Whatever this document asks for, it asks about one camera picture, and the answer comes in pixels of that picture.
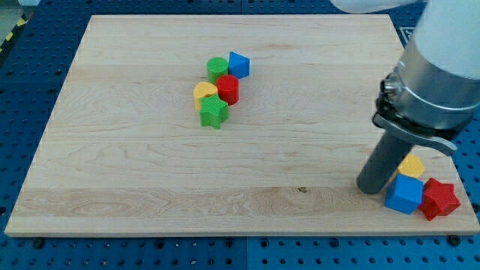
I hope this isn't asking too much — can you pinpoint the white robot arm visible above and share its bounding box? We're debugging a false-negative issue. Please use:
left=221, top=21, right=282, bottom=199
left=356, top=0, right=479, bottom=194

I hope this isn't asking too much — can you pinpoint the blue triangle block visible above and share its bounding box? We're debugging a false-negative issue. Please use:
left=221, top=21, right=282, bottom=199
left=228, top=52, right=251, bottom=79

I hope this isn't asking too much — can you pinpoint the green star block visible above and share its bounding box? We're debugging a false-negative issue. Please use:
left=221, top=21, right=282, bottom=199
left=199, top=94, right=229, bottom=129

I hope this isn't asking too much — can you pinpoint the yellow heart block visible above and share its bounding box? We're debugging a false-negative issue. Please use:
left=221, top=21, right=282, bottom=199
left=193, top=82, right=218, bottom=111

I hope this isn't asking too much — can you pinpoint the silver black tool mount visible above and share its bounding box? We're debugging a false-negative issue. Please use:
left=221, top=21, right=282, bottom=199
left=372, top=40, right=479, bottom=156

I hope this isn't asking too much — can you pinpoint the yellow hexagon block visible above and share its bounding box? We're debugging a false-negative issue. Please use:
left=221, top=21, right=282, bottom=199
left=389, top=154, right=425, bottom=182

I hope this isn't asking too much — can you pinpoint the red cylinder block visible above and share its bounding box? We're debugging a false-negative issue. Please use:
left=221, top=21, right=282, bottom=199
left=216, top=74, right=239, bottom=106

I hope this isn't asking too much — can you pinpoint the light wooden board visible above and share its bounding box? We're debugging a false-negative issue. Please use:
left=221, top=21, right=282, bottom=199
left=5, top=14, right=479, bottom=237

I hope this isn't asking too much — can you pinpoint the blue cube block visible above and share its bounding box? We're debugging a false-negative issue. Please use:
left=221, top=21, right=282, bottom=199
left=385, top=174, right=424, bottom=215

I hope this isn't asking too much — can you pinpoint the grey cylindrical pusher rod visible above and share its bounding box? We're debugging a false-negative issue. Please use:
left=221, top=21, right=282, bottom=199
left=356, top=132, right=413, bottom=194

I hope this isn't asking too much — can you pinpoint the red star block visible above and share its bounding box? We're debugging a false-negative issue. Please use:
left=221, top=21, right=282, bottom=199
left=418, top=178, right=461, bottom=221

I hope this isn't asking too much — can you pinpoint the green cylinder block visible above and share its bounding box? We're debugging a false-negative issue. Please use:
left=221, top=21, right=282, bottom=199
left=206, top=57, right=229, bottom=85

